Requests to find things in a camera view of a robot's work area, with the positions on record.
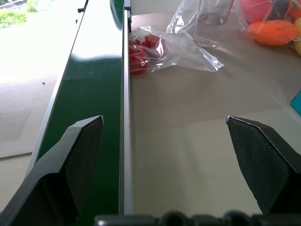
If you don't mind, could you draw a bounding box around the small orange toy fruit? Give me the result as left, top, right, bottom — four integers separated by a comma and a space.
288, 0, 301, 21

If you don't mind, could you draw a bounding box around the green conveyor belt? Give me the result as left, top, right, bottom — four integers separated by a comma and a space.
25, 0, 134, 215

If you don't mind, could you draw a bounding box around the empty clear plastic bag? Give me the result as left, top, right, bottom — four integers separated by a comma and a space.
166, 0, 203, 34

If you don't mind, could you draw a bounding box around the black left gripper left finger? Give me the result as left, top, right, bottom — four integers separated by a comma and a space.
0, 115, 104, 226

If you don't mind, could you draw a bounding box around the clear drinking glass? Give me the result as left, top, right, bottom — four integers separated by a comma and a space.
193, 0, 235, 48

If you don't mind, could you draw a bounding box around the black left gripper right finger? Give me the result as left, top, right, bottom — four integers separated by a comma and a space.
225, 115, 301, 215

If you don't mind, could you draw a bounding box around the yellow toy fruit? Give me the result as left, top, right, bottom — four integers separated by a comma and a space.
292, 17, 301, 56

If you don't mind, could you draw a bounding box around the teal object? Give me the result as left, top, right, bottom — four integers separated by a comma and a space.
290, 90, 301, 115

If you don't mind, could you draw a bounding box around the clear bag of toy fruits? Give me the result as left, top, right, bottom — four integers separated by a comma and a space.
237, 0, 301, 57

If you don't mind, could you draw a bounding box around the clear bag of red blocks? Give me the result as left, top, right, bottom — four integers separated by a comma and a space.
128, 26, 225, 76

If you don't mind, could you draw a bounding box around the pink toy fruit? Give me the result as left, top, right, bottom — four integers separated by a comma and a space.
239, 0, 276, 24

